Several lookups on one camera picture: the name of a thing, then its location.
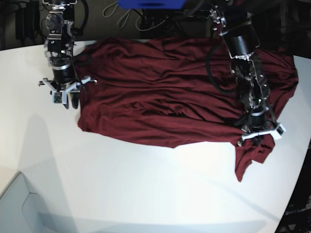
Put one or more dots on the blue box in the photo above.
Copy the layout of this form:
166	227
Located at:
151	4

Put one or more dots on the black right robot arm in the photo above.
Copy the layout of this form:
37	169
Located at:
60	41

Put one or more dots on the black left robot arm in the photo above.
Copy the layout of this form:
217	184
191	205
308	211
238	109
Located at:
241	42

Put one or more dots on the dark red t-shirt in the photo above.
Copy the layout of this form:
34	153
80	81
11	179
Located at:
155	93

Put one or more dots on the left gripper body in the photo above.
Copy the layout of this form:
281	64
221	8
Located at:
256	120

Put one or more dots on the white bin at corner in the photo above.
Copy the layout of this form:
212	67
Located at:
18	212

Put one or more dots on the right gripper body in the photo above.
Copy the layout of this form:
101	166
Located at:
64	74

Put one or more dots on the black box on floor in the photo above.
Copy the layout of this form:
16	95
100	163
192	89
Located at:
27	20

